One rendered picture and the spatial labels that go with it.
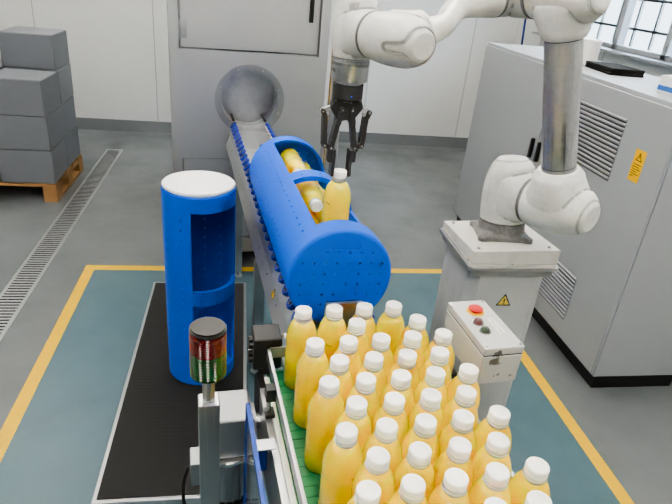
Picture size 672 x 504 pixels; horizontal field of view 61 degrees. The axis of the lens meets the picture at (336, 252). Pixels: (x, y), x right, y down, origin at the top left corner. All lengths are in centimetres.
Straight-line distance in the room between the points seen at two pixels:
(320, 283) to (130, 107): 543
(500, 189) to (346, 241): 66
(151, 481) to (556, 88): 183
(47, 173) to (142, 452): 301
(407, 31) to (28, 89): 381
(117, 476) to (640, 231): 238
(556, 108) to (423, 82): 519
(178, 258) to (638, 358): 232
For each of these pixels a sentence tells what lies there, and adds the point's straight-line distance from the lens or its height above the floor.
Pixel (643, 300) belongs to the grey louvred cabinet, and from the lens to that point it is 310.
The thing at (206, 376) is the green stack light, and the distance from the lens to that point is 102.
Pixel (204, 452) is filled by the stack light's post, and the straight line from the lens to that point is 115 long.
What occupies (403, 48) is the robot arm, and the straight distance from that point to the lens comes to 124.
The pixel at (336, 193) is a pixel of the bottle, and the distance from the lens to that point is 148.
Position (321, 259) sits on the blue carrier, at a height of 115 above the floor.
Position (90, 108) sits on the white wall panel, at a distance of 684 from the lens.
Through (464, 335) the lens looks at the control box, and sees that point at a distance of 139.
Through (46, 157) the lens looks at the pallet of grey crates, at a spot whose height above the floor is 36.
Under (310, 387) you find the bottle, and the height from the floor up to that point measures 102.
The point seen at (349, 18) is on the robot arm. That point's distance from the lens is 136.
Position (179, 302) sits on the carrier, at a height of 56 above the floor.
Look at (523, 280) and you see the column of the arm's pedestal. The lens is 201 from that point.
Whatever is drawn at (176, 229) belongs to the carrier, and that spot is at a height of 89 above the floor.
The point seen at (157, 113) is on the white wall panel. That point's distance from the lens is 671.
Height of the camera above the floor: 181
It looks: 26 degrees down
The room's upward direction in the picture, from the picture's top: 6 degrees clockwise
